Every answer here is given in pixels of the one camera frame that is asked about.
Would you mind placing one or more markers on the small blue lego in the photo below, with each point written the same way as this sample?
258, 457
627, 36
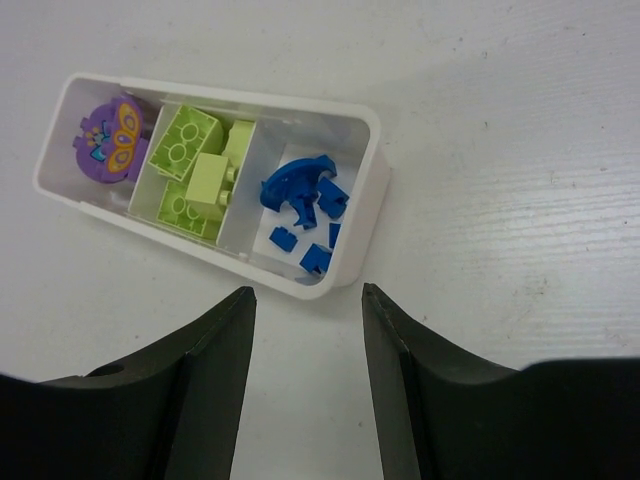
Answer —
334, 229
332, 199
316, 260
282, 238

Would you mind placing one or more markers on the white divided plastic container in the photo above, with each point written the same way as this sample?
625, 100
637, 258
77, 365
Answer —
262, 133

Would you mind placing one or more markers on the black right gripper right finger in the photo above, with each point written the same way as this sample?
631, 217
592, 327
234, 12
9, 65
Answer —
442, 412

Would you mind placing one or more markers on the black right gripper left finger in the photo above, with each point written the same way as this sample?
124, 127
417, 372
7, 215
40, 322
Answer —
170, 410

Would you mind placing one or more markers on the purple flower green lego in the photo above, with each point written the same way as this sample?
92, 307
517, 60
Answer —
112, 145

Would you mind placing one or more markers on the green lego brick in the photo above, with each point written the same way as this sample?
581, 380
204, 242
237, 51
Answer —
212, 180
189, 133
176, 212

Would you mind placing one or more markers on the blue arch lego piece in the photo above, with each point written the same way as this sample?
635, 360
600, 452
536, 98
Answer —
296, 183

